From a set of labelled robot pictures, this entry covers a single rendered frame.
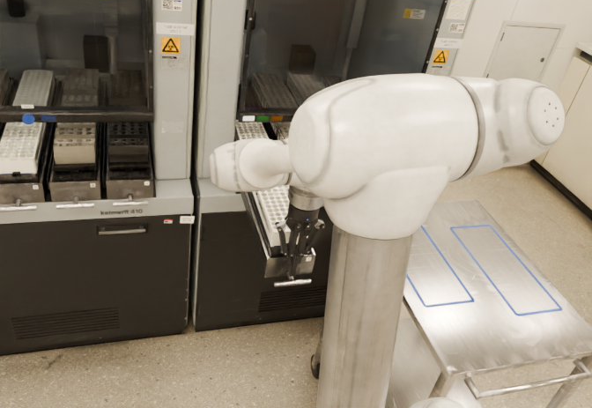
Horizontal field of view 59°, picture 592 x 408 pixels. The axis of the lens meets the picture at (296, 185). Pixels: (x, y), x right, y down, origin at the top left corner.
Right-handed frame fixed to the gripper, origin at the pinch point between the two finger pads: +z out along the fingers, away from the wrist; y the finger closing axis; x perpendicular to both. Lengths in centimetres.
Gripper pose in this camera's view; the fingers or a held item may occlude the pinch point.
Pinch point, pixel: (292, 263)
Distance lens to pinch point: 138.6
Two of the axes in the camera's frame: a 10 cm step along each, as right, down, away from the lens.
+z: -1.5, 8.2, 5.6
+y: -9.5, 0.4, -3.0
